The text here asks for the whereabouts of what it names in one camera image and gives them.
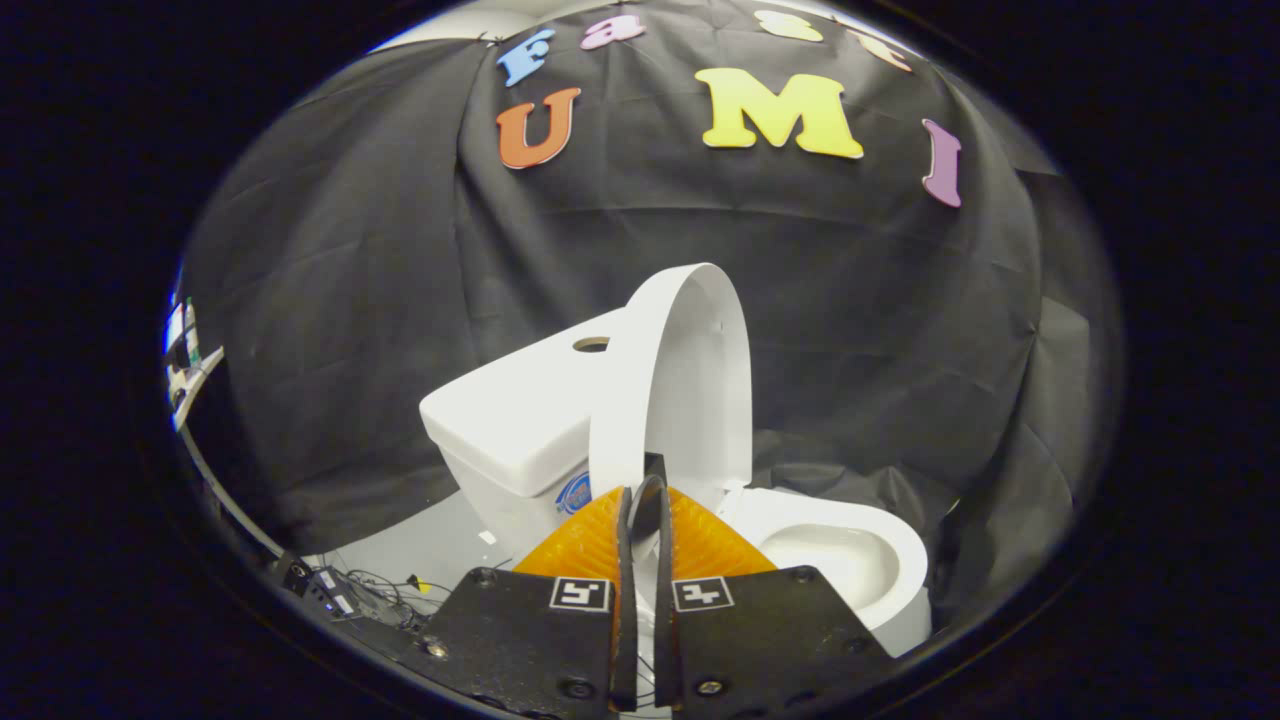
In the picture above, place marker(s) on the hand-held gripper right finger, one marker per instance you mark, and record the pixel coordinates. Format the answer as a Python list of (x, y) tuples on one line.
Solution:
[(665, 640)]

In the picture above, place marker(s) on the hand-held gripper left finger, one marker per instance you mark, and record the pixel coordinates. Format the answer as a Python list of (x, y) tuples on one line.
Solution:
[(626, 640)]

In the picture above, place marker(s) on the white toilet bowl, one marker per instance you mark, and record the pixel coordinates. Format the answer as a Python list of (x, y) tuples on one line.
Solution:
[(830, 562)]

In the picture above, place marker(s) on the black electronic device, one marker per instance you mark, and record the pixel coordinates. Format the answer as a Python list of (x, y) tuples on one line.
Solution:
[(325, 592)]

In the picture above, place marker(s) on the black backdrop cloth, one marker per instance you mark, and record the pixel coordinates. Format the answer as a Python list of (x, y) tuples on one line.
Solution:
[(400, 300)]

